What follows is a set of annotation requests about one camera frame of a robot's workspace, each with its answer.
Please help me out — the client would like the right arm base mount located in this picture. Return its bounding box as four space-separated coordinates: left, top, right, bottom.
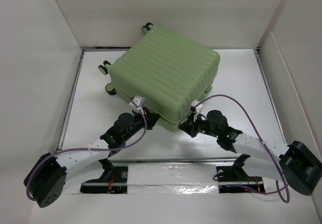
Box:
213 166 265 194

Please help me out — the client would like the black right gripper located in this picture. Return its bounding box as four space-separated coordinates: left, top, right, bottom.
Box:
178 111 219 138

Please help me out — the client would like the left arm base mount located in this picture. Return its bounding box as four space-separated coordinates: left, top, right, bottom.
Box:
80 159 128 194

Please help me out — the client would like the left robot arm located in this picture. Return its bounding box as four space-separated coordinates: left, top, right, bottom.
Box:
23 108 160 208

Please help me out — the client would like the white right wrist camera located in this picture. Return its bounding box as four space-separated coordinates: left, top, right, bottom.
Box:
190 100 203 122

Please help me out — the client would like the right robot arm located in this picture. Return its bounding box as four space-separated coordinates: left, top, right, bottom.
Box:
179 110 321 196

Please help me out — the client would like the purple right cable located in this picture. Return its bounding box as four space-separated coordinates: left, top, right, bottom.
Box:
193 94 290 203

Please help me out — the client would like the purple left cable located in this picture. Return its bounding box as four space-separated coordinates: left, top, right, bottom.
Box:
26 98 148 201

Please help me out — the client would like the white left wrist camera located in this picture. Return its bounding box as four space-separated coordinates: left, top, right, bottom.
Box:
129 96 145 113

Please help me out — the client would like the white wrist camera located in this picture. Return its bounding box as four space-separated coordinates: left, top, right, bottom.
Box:
129 96 145 113
190 100 203 122

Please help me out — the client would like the purple cable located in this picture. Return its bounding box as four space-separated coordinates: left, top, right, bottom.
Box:
193 94 290 203
26 98 148 201

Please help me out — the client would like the green hard-shell suitcase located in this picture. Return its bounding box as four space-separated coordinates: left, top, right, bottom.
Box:
98 22 220 131

